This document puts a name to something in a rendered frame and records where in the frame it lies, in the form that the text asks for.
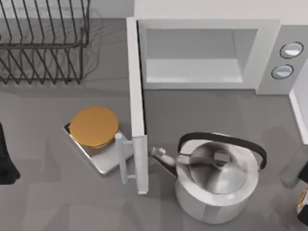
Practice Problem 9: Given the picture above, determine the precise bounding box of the white microwave door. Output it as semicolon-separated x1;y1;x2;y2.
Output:
126;17;149;195

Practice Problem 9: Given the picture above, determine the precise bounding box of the dark wire dish rack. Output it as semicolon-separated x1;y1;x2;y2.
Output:
0;0;91;85

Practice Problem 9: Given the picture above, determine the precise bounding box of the orange and white can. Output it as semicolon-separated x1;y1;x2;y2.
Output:
297;186;308;208

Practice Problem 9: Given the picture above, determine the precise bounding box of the round microwave knob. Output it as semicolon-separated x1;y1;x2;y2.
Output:
271;64;295;79
280;41;304;59

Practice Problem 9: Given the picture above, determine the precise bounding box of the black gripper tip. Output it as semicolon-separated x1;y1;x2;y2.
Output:
0;122;21;185

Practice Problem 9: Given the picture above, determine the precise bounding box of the pale microwave oven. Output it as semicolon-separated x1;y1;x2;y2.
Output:
133;0;305;96

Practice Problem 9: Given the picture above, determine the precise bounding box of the silver kettle with black handle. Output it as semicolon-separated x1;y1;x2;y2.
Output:
149;131;268;225

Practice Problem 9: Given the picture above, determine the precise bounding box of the pale metal door handle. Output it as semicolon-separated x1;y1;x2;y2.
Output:
114;133;135;185

